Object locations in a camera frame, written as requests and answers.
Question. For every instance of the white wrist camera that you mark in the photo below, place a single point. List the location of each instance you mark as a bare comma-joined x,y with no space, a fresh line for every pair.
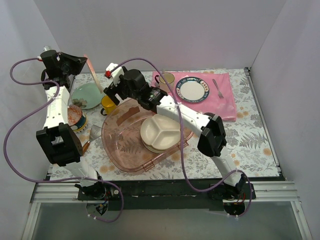
46,48
113,72

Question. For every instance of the pink transparent plastic bin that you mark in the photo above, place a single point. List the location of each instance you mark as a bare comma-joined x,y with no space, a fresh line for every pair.
122,140

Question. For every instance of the yellow mug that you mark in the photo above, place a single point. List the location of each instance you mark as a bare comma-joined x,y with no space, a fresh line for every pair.
108,106

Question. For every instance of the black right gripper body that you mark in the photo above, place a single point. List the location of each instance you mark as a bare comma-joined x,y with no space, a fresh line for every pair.
113,92

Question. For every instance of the cream divided plate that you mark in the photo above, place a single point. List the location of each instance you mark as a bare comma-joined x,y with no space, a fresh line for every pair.
160,132

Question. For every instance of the wooden handled spatula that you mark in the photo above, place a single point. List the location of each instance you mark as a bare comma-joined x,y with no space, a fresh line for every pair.
95,133

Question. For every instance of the orange patterned bowl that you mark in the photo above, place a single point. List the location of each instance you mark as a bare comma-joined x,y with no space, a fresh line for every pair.
74,114

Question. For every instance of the silver fork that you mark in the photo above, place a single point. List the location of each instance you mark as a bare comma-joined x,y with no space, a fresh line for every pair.
220,95

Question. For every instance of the blue rimmed white plate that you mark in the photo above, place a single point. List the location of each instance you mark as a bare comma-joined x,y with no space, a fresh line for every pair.
192,89

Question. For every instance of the cream enamel mug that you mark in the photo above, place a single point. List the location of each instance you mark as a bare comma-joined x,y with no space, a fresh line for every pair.
166,83

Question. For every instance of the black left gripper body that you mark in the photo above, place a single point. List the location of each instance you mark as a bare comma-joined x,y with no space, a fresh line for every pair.
75,61

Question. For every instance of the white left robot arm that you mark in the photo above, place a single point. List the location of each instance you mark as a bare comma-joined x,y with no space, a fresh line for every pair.
57,139

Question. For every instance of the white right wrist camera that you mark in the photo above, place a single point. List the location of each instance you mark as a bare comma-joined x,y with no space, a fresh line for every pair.
113,72

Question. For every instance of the cream yellow floral plate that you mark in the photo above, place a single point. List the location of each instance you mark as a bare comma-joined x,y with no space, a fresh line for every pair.
152,149

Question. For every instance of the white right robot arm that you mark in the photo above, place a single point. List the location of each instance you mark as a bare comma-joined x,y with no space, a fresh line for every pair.
208,128

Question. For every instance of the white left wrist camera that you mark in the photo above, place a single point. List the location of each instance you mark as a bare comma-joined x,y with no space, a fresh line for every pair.
46,48

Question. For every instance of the pink satin cloth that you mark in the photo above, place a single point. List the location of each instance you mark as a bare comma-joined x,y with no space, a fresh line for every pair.
224,107

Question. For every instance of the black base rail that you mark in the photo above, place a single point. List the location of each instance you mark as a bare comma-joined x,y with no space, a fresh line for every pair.
161,194

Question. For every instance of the floral tablecloth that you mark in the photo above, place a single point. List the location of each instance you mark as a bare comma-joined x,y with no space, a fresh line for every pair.
247,143

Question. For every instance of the pink cream floral plate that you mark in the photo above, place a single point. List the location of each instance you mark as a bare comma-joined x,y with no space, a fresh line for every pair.
93,73

